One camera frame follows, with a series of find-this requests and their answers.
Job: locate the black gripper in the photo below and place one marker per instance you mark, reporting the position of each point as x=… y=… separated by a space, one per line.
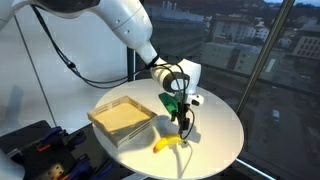
x=183 y=111

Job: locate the yellow banana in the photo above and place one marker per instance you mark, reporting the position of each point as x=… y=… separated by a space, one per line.
x=166 y=141

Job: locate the white rounded robot base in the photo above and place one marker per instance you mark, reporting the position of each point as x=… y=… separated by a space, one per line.
x=10 y=170

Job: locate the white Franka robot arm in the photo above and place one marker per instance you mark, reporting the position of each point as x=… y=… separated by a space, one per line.
x=126 y=20

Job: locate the blue and black bar clamp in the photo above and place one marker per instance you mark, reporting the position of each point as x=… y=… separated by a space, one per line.
x=78 y=138
x=105 y=170

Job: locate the blue clamp with orange trigger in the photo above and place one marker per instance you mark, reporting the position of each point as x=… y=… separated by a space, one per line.
x=80 y=166
x=51 y=133

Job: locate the light metal window mullion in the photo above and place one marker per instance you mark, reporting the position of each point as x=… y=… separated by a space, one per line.
x=266 y=50

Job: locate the perforated metal board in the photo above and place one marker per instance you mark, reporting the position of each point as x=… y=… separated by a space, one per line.
x=55 y=171

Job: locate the dark work table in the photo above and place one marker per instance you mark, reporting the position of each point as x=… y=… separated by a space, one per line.
x=20 y=136

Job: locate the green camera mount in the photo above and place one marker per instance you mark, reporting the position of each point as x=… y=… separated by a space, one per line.
x=166 y=101

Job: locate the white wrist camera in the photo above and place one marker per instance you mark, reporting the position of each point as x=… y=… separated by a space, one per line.
x=196 y=100

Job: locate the dark corner window post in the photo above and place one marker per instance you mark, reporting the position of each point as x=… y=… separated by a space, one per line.
x=130 y=63

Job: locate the window bottom frame rail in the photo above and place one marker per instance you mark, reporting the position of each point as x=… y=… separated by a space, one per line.
x=256 y=170

